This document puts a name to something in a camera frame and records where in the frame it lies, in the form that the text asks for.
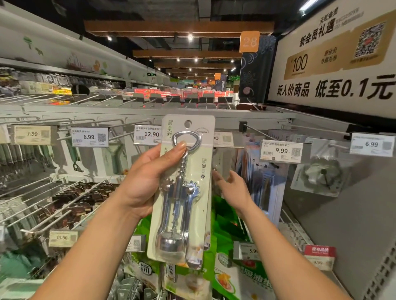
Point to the person's right hand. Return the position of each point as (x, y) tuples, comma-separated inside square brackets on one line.
[(235, 191)]

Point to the person's left hand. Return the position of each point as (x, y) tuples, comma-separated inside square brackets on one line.
[(145, 182)]

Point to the corkscrew packet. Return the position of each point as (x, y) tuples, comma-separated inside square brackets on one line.
[(201, 176)]

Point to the kitchen tools display rack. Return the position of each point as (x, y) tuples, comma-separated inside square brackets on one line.
[(346, 222)]

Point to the person's right forearm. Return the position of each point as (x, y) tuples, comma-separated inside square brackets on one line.
[(278, 259)]

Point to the blue card packets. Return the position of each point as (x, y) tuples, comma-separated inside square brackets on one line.
[(266, 179)]

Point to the rows of hanging utensil packets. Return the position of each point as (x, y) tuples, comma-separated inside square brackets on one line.
[(74, 204)]

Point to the group of green packets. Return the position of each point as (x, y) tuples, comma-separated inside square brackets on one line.
[(229, 272)]

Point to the round steel cutter packet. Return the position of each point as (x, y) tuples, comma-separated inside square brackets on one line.
[(322, 174)]

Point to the black chalkboard pillar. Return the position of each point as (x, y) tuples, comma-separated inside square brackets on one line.
[(257, 68)]

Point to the orange aisle number sign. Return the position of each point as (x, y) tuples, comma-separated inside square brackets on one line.
[(250, 42)]

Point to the white promo sign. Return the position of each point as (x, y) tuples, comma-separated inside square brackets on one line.
[(291, 25)]

